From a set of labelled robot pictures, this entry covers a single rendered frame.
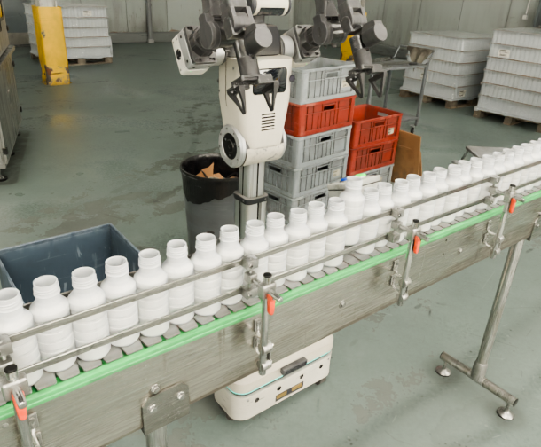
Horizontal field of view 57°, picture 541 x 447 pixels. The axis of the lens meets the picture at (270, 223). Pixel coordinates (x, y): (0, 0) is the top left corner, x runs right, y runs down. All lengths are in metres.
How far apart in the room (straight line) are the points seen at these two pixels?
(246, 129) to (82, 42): 8.79
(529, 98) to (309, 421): 6.01
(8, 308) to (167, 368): 0.32
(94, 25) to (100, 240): 9.11
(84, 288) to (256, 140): 1.07
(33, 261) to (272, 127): 0.90
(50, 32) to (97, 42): 2.16
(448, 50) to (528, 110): 1.52
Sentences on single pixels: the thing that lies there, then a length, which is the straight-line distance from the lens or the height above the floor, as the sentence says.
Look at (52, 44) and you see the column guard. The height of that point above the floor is 0.58.
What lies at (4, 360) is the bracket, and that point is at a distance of 0.87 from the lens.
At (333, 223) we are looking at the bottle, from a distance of 1.16.
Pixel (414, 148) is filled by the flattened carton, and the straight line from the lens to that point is 4.47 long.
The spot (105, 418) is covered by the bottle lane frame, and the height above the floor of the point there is 0.89.
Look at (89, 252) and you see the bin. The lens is 1.55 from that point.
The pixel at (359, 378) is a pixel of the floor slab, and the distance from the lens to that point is 2.43.
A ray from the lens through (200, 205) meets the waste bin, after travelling 2.82.
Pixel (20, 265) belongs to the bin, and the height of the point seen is 0.89.
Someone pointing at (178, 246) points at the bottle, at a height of 1.15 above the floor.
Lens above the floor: 1.61
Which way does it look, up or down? 26 degrees down
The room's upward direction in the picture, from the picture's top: 3 degrees clockwise
